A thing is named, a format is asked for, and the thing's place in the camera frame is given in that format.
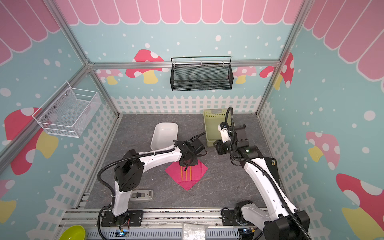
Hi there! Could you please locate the pink paper napkin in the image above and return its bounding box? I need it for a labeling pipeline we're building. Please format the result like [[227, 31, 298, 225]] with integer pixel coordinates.
[[165, 160, 208, 191]]

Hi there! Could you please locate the green perforated plastic basket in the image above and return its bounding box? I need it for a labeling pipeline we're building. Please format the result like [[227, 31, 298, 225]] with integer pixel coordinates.
[[203, 109, 227, 147]]

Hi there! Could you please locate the white plastic tub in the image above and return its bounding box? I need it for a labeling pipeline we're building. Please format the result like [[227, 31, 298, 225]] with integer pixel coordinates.
[[151, 123, 179, 151]]

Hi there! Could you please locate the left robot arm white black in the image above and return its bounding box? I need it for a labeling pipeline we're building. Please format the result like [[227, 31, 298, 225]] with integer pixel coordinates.
[[97, 132, 206, 227]]

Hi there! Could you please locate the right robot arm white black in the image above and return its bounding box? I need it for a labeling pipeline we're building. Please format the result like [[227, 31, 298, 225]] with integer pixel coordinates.
[[214, 107, 311, 240]]

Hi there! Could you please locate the black flat box yellow label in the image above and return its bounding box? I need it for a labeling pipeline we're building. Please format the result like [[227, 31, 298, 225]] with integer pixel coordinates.
[[263, 157, 280, 185]]

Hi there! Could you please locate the clear plastic bag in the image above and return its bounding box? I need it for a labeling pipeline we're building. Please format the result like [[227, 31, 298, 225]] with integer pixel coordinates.
[[182, 223, 208, 240]]

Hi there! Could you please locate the lime green bowl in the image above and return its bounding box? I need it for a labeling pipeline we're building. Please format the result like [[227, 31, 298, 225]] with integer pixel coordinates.
[[59, 225, 87, 240]]

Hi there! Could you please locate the grey switch box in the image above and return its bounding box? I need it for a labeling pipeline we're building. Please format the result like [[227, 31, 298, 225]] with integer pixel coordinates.
[[130, 190, 154, 204]]

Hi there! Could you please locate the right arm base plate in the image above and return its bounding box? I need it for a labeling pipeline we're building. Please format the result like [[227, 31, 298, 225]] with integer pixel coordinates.
[[221, 208, 240, 226]]

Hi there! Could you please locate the black mesh wall basket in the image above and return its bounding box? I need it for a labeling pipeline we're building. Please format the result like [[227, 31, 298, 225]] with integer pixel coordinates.
[[170, 56, 234, 91]]

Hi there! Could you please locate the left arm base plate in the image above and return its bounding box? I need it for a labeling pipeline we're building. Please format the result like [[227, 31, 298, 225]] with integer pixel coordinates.
[[101, 211, 144, 227]]

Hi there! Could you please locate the white wire wall basket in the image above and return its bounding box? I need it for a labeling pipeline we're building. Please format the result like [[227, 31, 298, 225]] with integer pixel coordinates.
[[32, 82, 102, 138]]

